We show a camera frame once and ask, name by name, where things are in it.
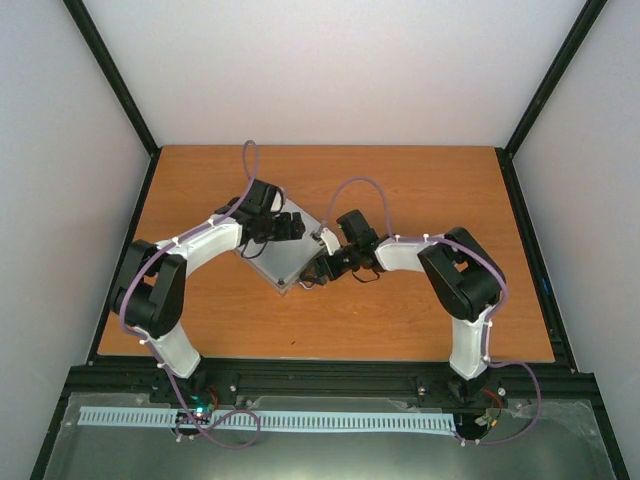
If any aluminium poker case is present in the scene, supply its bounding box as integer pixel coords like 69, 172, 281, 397
235, 194, 322, 295

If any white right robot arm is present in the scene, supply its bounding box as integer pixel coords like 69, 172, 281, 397
299, 227, 508, 382

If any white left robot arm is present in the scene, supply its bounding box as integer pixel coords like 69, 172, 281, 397
110, 199, 306, 403

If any green lit circuit board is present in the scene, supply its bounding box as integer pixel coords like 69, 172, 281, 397
191, 385, 220, 426

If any metal front plate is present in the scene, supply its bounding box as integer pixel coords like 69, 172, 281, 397
36, 395, 619, 479

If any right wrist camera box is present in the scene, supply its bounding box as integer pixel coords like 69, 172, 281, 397
312, 210, 379, 256

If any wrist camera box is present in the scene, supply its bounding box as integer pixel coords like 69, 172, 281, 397
243, 180, 286, 216
312, 210, 379, 256

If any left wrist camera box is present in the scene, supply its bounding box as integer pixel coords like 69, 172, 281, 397
243, 180, 286, 216

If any left black side rail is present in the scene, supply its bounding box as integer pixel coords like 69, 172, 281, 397
86, 147, 163, 367

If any black side rail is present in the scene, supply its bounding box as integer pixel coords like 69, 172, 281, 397
495, 148, 577, 371
86, 147, 163, 367

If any left black frame post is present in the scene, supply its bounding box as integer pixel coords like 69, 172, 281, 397
62, 0, 160, 157

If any black frame post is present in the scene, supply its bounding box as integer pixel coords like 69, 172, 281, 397
504, 0, 608, 160
62, 0, 160, 157

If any right black side rail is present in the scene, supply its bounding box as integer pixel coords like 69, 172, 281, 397
495, 148, 577, 371

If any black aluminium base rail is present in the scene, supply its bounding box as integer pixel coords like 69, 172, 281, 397
67, 355, 599, 415

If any white slotted cable duct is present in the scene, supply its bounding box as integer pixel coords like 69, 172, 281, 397
77, 406, 456, 436

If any right black frame post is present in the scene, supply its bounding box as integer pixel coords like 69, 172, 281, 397
504, 0, 608, 160

